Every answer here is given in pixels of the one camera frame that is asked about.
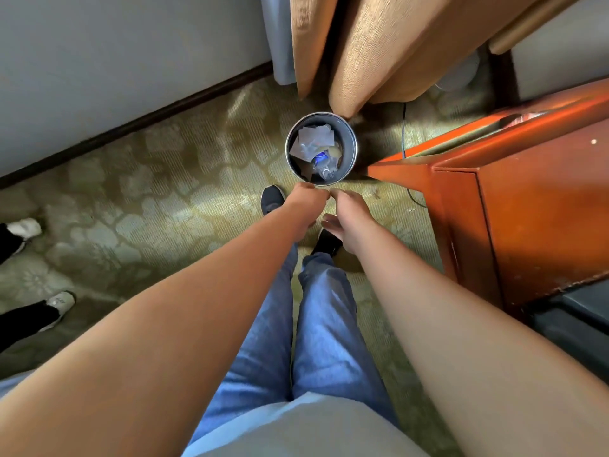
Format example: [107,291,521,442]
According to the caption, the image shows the person's right hand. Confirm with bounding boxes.
[321,187,381,255]

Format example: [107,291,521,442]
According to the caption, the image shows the person's left hand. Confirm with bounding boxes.
[284,182,331,243]

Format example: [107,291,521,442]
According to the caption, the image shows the white paper slip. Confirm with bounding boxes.
[298,123,336,160]

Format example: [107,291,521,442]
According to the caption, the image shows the grey mini fridge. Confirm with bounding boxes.
[523,278,609,376]

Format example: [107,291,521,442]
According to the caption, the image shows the person's left forearm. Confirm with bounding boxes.
[0,204,310,457]

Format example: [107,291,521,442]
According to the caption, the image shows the person's right forearm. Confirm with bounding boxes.
[359,228,609,457]

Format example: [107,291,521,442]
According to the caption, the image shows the person's right black shoe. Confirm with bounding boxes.
[311,228,343,258]

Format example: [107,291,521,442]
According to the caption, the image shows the person's black shoe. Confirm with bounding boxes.
[260,184,287,216]
[311,228,343,258]

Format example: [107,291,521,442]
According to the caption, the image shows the person's left black shoe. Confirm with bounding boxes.
[260,184,287,216]

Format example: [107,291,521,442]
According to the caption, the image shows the person's legs in blue jeans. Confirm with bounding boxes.
[188,242,400,446]

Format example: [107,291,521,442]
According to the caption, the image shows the person's grey shirt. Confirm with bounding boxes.
[0,371,431,457]

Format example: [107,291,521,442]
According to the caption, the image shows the round metal trash bin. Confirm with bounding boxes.
[285,111,358,188]

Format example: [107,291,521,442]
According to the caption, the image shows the white sheer curtain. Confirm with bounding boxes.
[259,0,298,86]

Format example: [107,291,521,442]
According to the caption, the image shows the brown curtain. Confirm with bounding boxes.
[290,0,586,119]

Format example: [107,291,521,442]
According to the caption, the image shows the thin black floor cable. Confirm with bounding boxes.
[401,102,429,209]

